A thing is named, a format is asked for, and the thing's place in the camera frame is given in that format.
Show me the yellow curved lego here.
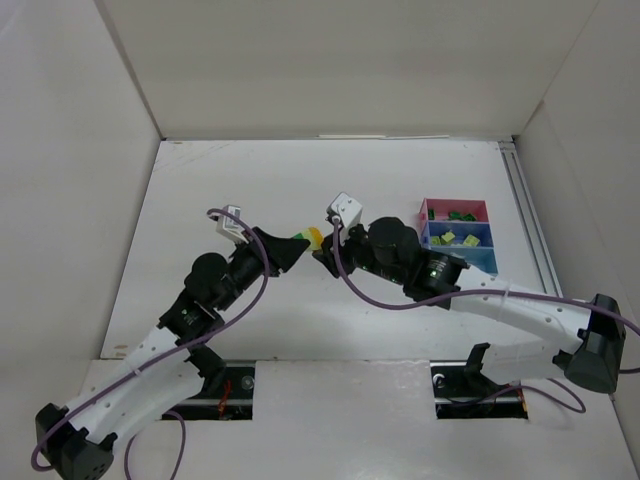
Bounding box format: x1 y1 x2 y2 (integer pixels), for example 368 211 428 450
305 227 323 251

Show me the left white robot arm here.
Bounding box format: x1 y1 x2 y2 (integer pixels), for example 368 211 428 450
34 228 310 479

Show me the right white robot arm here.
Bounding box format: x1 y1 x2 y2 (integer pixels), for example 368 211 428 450
312 217 626 394

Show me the purple-blue container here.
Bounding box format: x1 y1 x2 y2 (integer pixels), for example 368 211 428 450
421 221 494 248

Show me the pink container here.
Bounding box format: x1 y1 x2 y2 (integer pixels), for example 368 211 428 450
418 198 489 223

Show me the light blue container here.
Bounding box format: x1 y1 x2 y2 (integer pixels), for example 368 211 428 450
429 245 499 274

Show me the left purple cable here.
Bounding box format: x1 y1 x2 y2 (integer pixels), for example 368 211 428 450
30 207 274 480

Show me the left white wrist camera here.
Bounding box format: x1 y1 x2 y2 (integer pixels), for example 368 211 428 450
216 205 246 244

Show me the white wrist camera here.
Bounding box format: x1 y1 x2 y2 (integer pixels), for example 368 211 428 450
326 192 363 230
216 205 246 244

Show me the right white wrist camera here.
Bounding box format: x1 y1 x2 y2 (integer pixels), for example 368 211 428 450
326 192 363 230

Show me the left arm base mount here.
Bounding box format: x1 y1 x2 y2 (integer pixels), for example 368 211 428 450
170 360 256 421

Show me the aluminium rail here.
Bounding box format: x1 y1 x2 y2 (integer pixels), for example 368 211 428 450
498 139 563 296

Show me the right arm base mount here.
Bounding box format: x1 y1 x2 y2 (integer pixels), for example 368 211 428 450
430 343 528 420

